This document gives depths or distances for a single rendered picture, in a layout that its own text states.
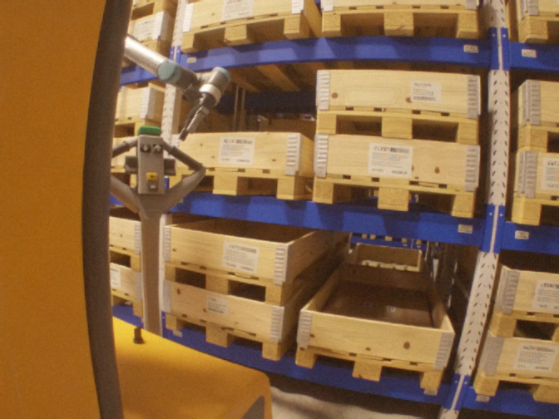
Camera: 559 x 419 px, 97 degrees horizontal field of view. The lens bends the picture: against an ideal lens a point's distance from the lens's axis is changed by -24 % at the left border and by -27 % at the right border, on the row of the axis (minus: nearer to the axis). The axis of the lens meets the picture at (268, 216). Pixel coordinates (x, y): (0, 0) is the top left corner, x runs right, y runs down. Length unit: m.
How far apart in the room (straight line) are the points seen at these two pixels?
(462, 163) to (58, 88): 1.52
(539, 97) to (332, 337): 1.57
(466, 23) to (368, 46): 0.51
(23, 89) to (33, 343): 0.21
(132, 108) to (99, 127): 1.99
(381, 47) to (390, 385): 1.80
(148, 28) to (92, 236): 2.20
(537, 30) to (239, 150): 1.67
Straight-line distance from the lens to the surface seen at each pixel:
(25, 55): 0.29
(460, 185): 1.59
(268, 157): 1.69
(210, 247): 1.84
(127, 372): 0.66
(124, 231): 2.30
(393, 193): 1.55
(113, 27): 0.36
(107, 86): 0.34
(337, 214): 1.64
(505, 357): 1.86
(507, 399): 2.07
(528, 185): 1.68
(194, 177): 1.14
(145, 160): 1.08
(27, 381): 0.33
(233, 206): 1.82
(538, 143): 1.72
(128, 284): 2.37
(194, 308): 2.01
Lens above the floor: 1.25
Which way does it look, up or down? 6 degrees down
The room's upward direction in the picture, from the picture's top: 4 degrees clockwise
